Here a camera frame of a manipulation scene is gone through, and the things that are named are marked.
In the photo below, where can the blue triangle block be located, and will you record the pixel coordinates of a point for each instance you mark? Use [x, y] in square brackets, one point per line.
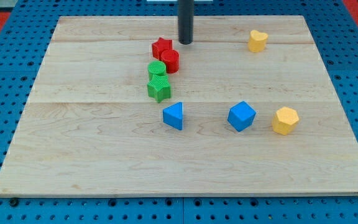
[173, 116]

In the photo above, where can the yellow heart block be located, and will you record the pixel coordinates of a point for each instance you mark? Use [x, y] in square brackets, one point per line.
[257, 41]

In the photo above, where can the green star block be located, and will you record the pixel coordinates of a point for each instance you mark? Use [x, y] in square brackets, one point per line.
[159, 88]

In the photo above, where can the green cylinder block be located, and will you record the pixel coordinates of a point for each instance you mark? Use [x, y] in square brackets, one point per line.
[157, 68]

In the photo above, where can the red cylinder block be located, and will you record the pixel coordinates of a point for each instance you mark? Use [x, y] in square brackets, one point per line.
[171, 59]

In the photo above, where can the wooden board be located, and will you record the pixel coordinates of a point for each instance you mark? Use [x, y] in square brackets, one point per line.
[89, 128]

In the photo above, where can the blue cube block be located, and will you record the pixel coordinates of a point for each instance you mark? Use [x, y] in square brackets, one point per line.
[241, 116]

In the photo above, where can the red star block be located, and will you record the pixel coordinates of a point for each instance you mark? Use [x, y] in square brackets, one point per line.
[161, 45]

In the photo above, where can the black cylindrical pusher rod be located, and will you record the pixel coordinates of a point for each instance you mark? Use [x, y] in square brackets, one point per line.
[185, 21]

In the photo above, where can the yellow hexagon block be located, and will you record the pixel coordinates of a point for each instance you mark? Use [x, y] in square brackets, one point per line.
[285, 120]

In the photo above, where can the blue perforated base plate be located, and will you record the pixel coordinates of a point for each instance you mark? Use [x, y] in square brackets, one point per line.
[23, 42]

